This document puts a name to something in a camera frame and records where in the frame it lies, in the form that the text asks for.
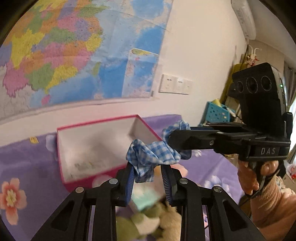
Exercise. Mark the blue perforated basket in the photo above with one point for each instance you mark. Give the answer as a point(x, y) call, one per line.
point(215, 114)

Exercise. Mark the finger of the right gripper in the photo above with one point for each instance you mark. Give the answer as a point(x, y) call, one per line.
point(201, 137)

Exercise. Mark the right hand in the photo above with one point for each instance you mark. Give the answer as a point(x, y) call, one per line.
point(248, 178)

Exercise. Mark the blue gingham scrunchie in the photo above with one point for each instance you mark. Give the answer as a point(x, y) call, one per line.
point(145, 157)

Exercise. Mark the pink sweater forearm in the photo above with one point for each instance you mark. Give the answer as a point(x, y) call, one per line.
point(273, 212)

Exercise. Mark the white wall socket panel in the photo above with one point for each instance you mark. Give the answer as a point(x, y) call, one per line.
point(175, 85)

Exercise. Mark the pink cardboard box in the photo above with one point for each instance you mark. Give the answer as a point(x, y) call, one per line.
point(98, 148)

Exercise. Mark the beige plush toy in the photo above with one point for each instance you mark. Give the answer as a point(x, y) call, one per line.
point(170, 224)

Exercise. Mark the colourful wall map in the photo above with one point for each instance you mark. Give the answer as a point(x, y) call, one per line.
point(68, 51)

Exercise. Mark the green frog plush toy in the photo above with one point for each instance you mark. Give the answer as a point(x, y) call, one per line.
point(140, 224)

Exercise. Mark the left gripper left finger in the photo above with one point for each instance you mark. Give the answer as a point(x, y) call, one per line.
point(90, 212)

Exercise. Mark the white air conditioner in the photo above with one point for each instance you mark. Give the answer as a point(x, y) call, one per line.
point(243, 12)

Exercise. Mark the purple floral sofa cover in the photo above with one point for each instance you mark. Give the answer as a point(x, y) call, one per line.
point(36, 167)

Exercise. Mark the mint green soft item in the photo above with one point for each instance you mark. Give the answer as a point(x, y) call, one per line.
point(145, 195)

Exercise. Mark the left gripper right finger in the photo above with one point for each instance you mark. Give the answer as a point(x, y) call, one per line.
point(206, 210)

